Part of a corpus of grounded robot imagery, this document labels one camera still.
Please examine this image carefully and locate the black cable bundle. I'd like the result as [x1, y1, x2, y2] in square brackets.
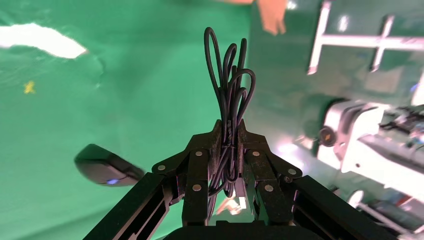
[74, 27, 257, 215]

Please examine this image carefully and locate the green table cloth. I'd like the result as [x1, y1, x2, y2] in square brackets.
[0, 0, 254, 240]

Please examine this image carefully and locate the white table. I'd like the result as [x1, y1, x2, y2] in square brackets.
[307, 0, 424, 75]

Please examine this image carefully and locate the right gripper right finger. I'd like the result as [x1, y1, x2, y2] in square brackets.
[236, 118, 303, 225]

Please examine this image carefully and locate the white wheeled robot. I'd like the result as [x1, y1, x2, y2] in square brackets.
[314, 76, 424, 240]

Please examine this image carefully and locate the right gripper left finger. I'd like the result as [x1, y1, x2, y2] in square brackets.
[151, 119, 222, 227]

